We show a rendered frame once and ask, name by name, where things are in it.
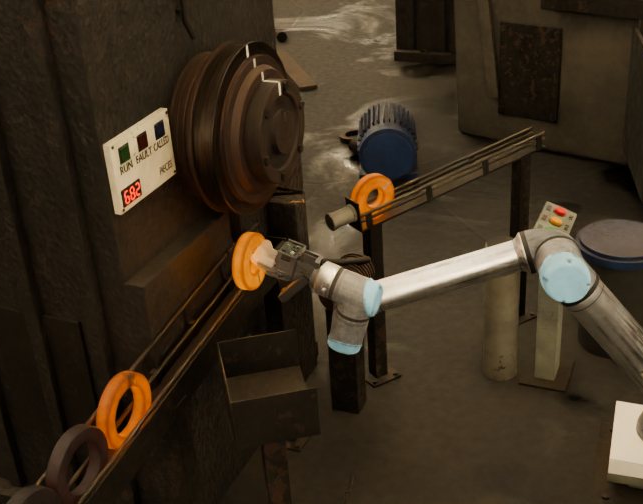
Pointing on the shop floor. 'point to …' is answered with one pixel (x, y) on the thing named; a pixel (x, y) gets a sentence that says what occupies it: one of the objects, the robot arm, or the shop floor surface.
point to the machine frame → (100, 233)
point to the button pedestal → (549, 328)
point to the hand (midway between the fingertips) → (250, 254)
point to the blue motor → (388, 142)
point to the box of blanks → (642, 117)
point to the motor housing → (346, 396)
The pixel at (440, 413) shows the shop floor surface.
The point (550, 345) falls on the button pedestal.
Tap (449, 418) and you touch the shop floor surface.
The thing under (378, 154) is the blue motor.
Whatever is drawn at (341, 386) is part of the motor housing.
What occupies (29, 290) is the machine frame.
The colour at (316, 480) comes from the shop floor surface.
